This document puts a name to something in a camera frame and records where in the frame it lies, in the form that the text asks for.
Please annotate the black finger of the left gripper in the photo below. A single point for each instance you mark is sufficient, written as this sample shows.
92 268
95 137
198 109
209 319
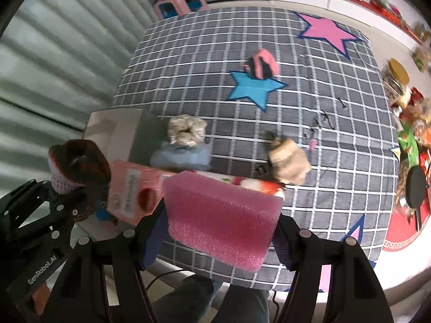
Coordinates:
101 211
64 218

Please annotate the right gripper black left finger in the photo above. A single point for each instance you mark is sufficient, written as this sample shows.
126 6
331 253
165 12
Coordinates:
101 280

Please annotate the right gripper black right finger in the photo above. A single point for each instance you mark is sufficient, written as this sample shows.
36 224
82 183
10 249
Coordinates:
354 292

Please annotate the light blue fluffy cloth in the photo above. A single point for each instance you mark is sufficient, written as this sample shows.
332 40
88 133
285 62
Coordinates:
177 158

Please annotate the cream dotted scrunchie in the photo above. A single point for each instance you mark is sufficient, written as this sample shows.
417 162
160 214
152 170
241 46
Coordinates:
186 130

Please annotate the pink sponge block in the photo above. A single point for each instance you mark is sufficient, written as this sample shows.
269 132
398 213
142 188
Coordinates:
230 223

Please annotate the person's left hand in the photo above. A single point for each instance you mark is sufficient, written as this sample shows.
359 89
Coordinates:
40 298

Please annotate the pink tissue box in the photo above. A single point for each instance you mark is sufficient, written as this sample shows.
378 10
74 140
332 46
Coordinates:
135 190

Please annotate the red round mat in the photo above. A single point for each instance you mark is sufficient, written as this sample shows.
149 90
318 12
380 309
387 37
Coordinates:
402 230

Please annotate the white storage box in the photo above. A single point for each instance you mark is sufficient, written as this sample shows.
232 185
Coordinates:
131 135

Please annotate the black round lid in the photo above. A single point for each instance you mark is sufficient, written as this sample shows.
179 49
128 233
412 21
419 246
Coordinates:
416 187

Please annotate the grey checked star rug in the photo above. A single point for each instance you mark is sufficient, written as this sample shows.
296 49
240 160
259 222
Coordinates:
330 102

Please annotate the pink black small toy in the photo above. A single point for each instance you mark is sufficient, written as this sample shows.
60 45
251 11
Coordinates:
262 65

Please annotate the pink plastic stool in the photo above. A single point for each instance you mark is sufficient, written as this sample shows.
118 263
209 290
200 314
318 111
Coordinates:
170 8

